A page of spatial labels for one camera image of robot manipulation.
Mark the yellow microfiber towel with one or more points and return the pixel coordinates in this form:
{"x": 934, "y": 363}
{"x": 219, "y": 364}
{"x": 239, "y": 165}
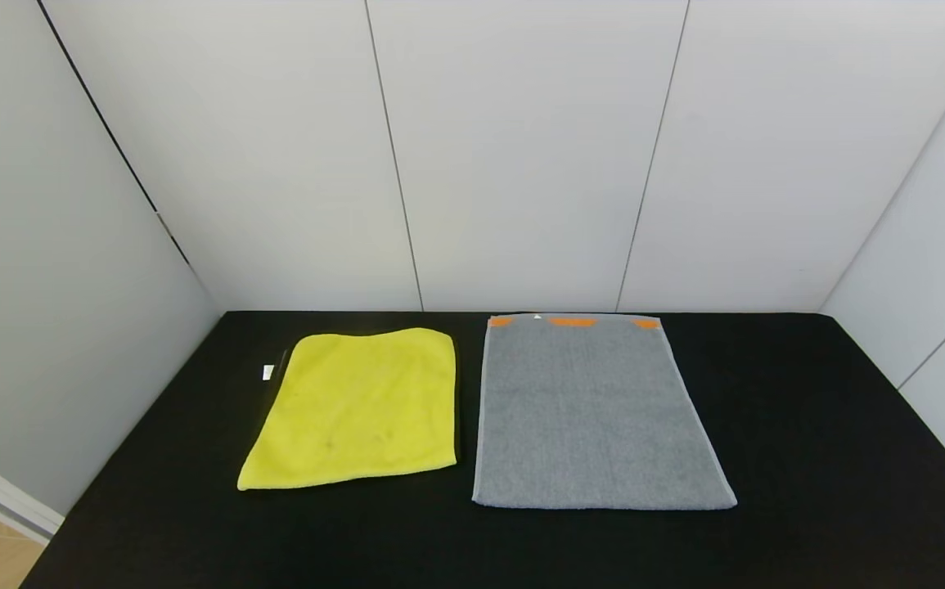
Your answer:
{"x": 357, "y": 409}

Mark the grey towel with orange marks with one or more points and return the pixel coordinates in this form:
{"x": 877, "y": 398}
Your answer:
{"x": 595, "y": 417}

